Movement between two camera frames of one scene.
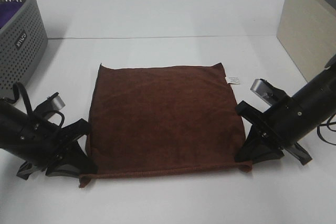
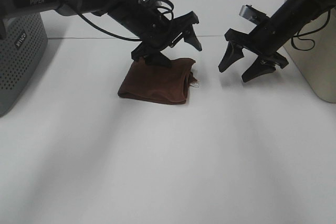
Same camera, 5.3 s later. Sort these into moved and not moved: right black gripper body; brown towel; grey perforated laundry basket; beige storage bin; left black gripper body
Moved: left black gripper body; right black gripper body; brown towel
Not moved: grey perforated laundry basket; beige storage bin
